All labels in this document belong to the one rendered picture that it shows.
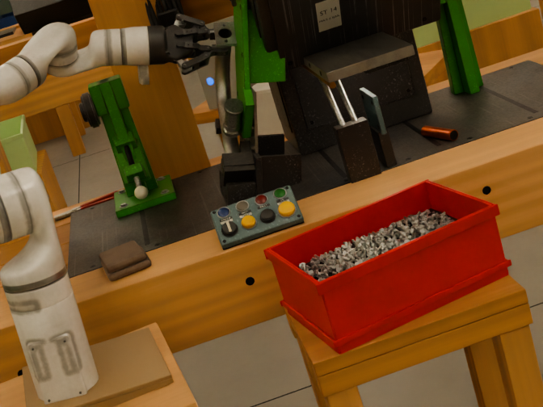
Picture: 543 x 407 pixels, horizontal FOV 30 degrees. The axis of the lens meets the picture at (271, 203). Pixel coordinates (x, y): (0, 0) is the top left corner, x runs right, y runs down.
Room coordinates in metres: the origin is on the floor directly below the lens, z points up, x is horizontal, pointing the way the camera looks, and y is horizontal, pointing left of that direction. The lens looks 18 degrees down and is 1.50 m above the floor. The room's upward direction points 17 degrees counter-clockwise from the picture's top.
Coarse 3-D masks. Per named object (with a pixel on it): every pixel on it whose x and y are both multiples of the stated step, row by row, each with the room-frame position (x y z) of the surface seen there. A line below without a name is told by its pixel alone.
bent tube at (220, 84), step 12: (216, 24) 1.99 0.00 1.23; (228, 24) 1.99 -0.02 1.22; (216, 36) 1.97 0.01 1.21; (228, 36) 2.00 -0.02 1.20; (216, 60) 2.02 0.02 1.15; (228, 60) 2.02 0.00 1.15; (216, 72) 2.03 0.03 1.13; (228, 72) 2.03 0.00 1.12; (216, 84) 2.04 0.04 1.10; (228, 84) 2.03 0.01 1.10; (228, 96) 2.02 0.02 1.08; (228, 144) 1.93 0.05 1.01
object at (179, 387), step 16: (160, 336) 1.49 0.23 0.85; (176, 368) 1.36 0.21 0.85; (0, 384) 1.49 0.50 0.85; (16, 384) 1.48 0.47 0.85; (176, 384) 1.31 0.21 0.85; (0, 400) 1.44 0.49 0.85; (16, 400) 1.42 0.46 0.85; (144, 400) 1.29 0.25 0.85; (160, 400) 1.28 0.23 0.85; (176, 400) 1.26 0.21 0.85; (192, 400) 1.25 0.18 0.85
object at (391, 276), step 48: (432, 192) 1.60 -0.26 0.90; (288, 240) 1.55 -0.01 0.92; (336, 240) 1.57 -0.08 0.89; (384, 240) 1.50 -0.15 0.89; (432, 240) 1.39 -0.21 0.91; (480, 240) 1.42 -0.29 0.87; (288, 288) 1.49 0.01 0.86; (336, 288) 1.35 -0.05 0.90; (384, 288) 1.37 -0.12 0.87; (432, 288) 1.39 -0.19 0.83; (336, 336) 1.34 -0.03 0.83
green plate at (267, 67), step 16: (240, 0) 1.89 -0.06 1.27; (240, 16) 1.90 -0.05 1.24; (240, 32) 1.90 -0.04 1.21; (256, 32) 1.89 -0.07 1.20; (240, 48) 1.91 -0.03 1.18; (256, 48) 1.89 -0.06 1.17; (240, 64) 1.92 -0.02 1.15; (256, 64) 1.89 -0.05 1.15; (272, 64) 1.89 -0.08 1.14; (240, 80) 1.93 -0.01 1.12; (256, 80) 1.89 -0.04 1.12; (272, 80) 1.89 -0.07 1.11; (240, 96) 1.94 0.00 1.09
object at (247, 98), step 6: (246, 90) 1.87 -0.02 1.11; (246, 96) 1.86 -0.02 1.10; (252, 96) 1.86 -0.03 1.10; (246, 102) 1.85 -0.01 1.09; (252, 102) 1.85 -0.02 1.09; (246, 108) 1.85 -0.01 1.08; (252, 108) 1.85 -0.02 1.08; (246, 114) 1.86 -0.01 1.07; (252, 114) 1.86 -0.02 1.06; (246, 120) 1.87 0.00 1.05; (252, 120) 1.88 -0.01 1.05; (246, 126) 1.89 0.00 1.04; (246, 132) 1.90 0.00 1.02
